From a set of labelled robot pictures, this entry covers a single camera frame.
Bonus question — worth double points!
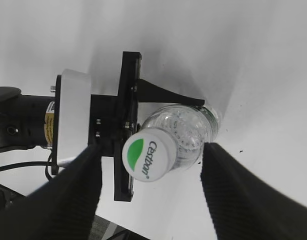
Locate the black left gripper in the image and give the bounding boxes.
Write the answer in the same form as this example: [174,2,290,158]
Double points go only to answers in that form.
[88,51,205,202]

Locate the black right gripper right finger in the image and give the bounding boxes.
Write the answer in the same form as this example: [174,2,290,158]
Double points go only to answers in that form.
[200,143,307,240]

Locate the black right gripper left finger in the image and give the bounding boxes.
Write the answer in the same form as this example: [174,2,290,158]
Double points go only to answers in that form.
[0,145,102,240]

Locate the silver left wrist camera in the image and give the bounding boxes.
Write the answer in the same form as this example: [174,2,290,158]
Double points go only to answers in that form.
[51,69,92,176]

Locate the clear Cestbon water bottle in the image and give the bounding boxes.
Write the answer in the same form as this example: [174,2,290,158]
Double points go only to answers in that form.
[140,104,221,170]

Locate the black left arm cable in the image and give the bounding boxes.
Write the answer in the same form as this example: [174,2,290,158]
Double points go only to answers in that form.
[0,149,57,181]

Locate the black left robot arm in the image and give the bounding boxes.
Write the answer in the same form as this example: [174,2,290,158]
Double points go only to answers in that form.
[0,51,205,202]

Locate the white green bottle cap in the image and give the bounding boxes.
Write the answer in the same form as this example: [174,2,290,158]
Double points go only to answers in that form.
[122,128,177,182]

